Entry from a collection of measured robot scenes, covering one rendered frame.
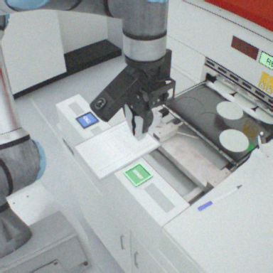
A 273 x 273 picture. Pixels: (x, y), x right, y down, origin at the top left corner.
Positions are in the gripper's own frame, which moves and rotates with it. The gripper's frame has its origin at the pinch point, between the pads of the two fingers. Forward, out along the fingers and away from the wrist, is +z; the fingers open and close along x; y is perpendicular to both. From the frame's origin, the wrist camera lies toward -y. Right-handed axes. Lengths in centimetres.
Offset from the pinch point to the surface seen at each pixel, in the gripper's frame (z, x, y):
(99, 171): 14.4, 6.7, -6.7
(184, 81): 29, 37, 55
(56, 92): 110, 175, 39
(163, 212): 14.8, -12.4, -1.1
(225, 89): 21, 16, 56
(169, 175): 28.7, 2.1, 14.9
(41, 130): 110, 137, 8
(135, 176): 14.3, -0.2, -0.3
